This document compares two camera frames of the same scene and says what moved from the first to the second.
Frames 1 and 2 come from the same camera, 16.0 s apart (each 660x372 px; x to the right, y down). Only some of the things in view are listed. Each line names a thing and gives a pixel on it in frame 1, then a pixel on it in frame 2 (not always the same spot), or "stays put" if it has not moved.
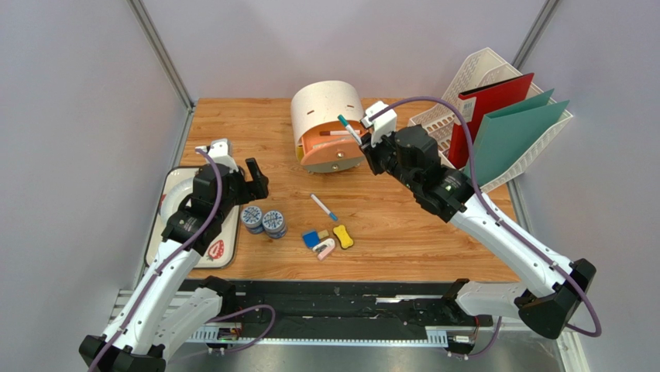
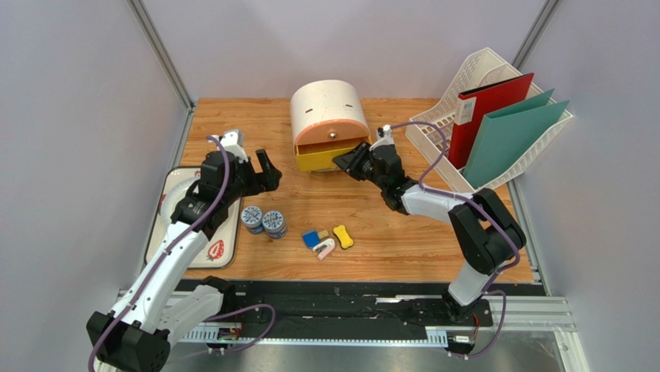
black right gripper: (373, 153) → (365, 163)
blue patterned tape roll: (251, 218) stays put
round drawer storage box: (322, 144) stays put
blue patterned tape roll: (274, 225) stays put
